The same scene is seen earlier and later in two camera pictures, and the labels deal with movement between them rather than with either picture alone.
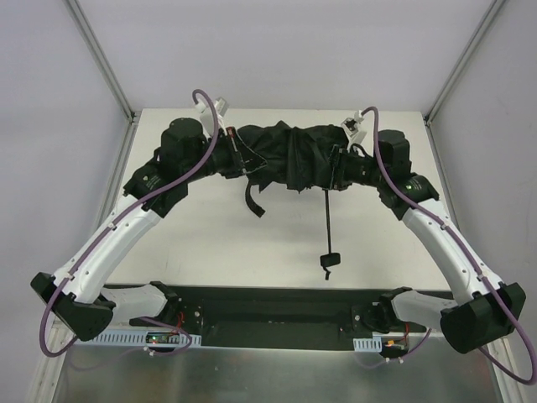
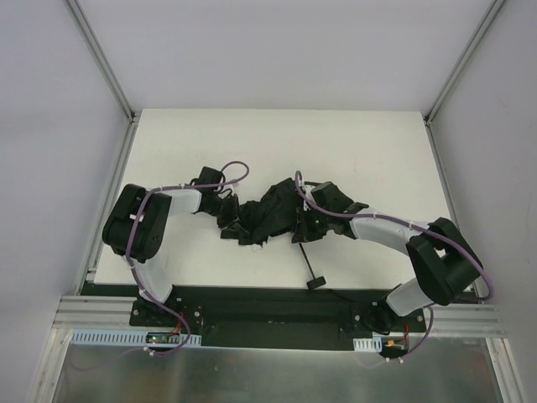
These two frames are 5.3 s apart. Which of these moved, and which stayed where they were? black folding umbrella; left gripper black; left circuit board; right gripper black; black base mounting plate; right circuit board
Moved: black folding umbrella; right gripper black; left gripper black
Stayed: black base mounting plate; right circuit board; left circuit board
